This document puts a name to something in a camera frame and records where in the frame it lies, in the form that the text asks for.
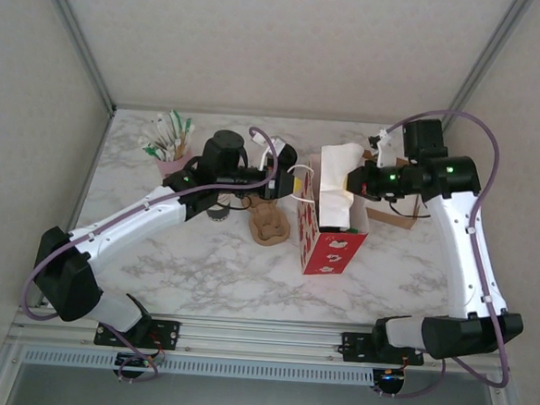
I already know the red pink paper bag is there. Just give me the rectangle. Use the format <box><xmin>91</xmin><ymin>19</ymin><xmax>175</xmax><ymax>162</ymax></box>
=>
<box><xmin>281</xmin><ymin>150</ymin><xmax>376</xmax><ymax>281</ymax></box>

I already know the green white wrapped straw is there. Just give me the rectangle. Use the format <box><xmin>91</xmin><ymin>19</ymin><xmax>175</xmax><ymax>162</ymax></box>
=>
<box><xmin>180</xmin><ymin>116</ymin><xmax>197</xmax><ymax>154</ymax></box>
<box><xmin>168</xmin><ymin>110</ymin><xmax>188</xmax><ymax>149</ymax></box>
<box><xmin>137</xmin><ymin>132</ymin><xmax>167</xmax><ymax>159</ymax></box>
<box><xmin>151</xmin><ymin>113</ymin><xmax>178</xmax><ymax>155</ymax></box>

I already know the white paper napkin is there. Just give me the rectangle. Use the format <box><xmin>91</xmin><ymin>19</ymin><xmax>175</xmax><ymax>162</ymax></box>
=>
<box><xmin>314</xmin><ymin>141</ymin><xmax>367</xmax><ymax>231</ymax></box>

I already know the brown pulp cup carrier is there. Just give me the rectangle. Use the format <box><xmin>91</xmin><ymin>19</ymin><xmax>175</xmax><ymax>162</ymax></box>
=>
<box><xmin>247</xmin><ymin>196</ymin><xmax>294</xmax><ymax>251</ymax></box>

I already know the aluminium front rail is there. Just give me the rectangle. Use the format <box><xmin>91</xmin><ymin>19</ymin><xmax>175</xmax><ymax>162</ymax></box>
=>
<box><xmin>7</xmin><ymin>302</ymin><xmax>515</xmax><ymax>381</ymax></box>

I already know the brown cardboard tray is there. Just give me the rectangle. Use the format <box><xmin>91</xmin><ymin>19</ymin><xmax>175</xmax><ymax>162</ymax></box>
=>
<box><xmin>358</xmin><ymin>148</ymin><xmax>435</xmax><ymax>232</ymax></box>

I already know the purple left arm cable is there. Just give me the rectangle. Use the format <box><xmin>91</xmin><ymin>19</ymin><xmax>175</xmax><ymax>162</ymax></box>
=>
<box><xmin>14</xmin><ymin>110</ymin><xmax>284</xmax><ymax>391</ymax></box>

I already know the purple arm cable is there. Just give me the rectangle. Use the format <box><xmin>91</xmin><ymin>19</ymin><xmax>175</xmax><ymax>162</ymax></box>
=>
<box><xmin>14</xmin><ymin>110</ymin><xmax>284</xmax><ymax>391</ymax></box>
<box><xmin>366</xmin><ymin>106</ymin><xmax>530</xmax><ymax>405</ymax></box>

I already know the aluminium frame post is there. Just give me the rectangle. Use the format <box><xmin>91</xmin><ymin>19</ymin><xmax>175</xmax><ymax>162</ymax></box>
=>
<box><xmin>25</xmin><ymin>0</ymin><xmax>124</xmax><ymax>117</ymax></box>
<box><xmin>433</xmin><ymin>0</ymin><xmax>539</xmax><ymax>147</ymax></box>

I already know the stack of black paper cups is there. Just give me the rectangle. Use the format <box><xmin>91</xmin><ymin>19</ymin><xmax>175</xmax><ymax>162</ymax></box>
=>
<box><xmin>204</xmin><ymin>191</ymin><xmax>234</xmax><ymax>224</ymax></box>

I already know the wooden stirrer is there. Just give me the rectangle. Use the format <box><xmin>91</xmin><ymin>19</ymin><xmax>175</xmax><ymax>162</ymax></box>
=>
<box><xmin>170</xmin><ymin>134</ymin><xmax>187</xmax><ymax>161</ymax></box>

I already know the black controller board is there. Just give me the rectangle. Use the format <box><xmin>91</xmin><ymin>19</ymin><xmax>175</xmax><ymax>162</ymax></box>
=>
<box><xmin>115</xmin><ymin>351</ymin><xmax>166</xmax><ymax>384</ymax></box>
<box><xmin>370</xmin><ymin>366</ymin><xmax>409</xmax><ymax>399</ymax></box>

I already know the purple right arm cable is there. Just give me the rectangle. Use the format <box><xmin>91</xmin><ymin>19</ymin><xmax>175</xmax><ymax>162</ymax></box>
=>
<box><xmin>366</xmin><ymin>106</ymin><xmax>530</xmax><ymax>405</ymax></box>

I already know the aluminium back rail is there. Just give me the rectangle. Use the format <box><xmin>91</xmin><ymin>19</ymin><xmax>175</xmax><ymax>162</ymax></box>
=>
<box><xmin>112</xmin><ymin>102</ymin><xmax>438</xmax><ymax>132</ymax></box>

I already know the grey slotted cable duct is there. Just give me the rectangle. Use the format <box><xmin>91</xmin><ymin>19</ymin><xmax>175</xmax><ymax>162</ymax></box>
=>
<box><xmin>21</xmin><ymin>345</ymin><xmax>376</xmax><ymax>387</ymax></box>

